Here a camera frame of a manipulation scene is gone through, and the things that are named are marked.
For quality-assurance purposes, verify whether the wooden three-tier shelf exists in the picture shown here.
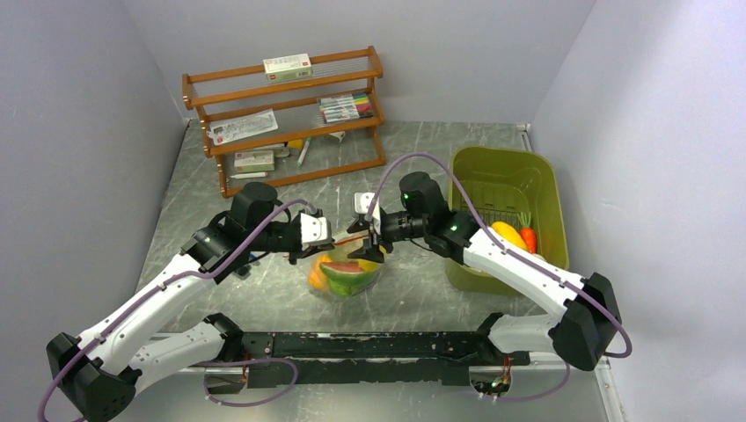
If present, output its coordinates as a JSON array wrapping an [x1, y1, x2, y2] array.
[[181, 46, 386, 198]]

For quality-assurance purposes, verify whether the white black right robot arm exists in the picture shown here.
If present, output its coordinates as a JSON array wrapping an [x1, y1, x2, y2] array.
[[348, 171, 621, 371]]

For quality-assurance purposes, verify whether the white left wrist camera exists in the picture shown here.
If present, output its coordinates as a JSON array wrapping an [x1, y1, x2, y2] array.
[[300, 213, 334, 250]]

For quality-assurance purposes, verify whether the green white box shelf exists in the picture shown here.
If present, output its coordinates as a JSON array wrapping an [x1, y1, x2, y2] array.
[[263, 54, 313, 83], [234, 150, 274, 173]]

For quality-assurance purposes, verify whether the orange toy carrot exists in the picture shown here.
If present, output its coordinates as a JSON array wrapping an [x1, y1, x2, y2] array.
[[518, 212, 538, 254]]

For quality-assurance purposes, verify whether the orange toy bell pepper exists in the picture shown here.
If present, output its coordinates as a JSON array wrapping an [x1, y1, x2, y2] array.
[[308, 254, 331, 292]]

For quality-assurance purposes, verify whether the white tape dispenser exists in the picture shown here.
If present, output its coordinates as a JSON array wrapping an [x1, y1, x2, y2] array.
[[327, 131, 347, 142]]

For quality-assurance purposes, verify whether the yellow round tape roll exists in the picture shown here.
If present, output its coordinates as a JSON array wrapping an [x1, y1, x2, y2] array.
[[287, 139, 305, 150]]

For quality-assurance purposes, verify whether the blue black stapler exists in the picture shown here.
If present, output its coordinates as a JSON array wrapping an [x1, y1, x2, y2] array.
[[233, 254, 255, 280]]

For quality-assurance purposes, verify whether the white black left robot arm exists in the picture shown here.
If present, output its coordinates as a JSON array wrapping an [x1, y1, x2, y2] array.
[[46, 182, 333, 421]]

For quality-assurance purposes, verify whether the green white box top shelf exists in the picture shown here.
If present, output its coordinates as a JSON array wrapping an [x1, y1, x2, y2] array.
[[263, 54, 313, 83]]

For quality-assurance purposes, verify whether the pink toy watermelon slice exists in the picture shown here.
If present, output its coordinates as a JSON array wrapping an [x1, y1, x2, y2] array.
[[321, 260, 378, 286]]

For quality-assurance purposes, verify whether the green white box bottom shelf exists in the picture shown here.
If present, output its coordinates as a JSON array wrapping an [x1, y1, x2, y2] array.
[[234, 150, 274, 173]]

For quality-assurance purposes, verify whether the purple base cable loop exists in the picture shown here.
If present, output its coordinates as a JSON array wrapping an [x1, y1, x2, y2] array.
[[202, 357, 299, 408]]

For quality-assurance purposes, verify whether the green capped white marker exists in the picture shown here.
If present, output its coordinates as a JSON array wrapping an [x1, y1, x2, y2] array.
[[296, 137, 312, 167]]

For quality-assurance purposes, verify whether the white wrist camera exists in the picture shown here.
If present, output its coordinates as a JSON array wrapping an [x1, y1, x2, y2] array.
[[300, 213, 334, 250], [347, 192, 382, 235]]

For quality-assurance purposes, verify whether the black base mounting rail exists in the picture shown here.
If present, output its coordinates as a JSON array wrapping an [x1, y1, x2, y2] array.
[[205, 313, 530, 389]]

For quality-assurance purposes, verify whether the yellow toy lemon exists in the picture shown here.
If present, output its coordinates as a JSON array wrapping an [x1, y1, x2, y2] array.
[[491, 221, 529, 251]]

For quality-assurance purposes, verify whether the clear zip bag orange zipper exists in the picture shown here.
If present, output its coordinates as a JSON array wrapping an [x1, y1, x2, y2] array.
[[307, 232, 383, 298]]

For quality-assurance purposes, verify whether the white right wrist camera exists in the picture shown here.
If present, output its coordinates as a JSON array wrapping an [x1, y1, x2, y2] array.
[[347, 192, 382, 235]]

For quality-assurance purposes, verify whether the pink capped white marker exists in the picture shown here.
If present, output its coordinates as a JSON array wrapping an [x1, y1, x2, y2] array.
[[229, 171, 269, 180]]

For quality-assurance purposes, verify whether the coloured marker pen pack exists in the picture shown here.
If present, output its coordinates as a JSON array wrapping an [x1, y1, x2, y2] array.
[[318, 91, 374, 124]]

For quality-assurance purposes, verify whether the olive green plastic bin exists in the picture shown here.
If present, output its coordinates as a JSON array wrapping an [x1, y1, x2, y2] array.
[[450, 146, 570, 270]]

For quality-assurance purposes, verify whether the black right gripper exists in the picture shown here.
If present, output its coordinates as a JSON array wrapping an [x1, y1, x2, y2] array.
[[346, 210, 429, 262]]

